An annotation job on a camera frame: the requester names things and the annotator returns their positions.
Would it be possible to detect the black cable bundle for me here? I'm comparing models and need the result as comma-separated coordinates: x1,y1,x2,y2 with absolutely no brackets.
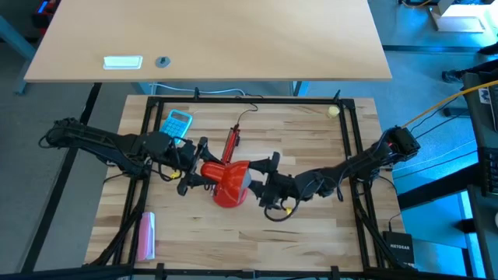
349,178,394,269
88,177,152,267

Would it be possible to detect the black metal table frame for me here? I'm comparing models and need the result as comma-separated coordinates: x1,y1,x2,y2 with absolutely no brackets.
0,82,498,280

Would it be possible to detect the blue calculator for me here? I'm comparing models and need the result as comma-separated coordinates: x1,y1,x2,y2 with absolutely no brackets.
160,109,194,145

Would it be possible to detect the white cable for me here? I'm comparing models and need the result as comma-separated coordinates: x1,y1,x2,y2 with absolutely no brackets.
149,82,247,97

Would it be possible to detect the beige wooden desk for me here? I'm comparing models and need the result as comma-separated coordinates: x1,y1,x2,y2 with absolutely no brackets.
23,0,393,83

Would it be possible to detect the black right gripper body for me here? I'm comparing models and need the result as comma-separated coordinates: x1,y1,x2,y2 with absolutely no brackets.
258,151,300,208

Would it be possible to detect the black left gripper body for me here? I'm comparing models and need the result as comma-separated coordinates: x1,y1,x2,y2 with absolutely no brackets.
170,136,209,198

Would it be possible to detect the black lamp power cable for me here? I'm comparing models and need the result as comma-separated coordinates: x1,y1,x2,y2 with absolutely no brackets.
233,93,265,128

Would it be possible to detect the pink box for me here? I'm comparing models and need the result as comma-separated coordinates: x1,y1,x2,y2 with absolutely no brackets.
136,212,156,262

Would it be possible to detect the black Netgear network switch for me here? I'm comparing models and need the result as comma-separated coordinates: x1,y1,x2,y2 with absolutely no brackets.
382,230,416,265

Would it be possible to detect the white box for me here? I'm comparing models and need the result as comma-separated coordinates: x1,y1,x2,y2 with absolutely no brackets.
429,0,498,33

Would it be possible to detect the person's foot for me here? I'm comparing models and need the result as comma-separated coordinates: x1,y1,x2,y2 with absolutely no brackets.
440,58,498,83

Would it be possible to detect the red desk lamp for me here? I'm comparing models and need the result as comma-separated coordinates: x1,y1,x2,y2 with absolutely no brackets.
200,124,252,209

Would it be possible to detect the yellow cable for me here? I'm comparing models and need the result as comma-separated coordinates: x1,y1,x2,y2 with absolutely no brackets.
402,79,498,128

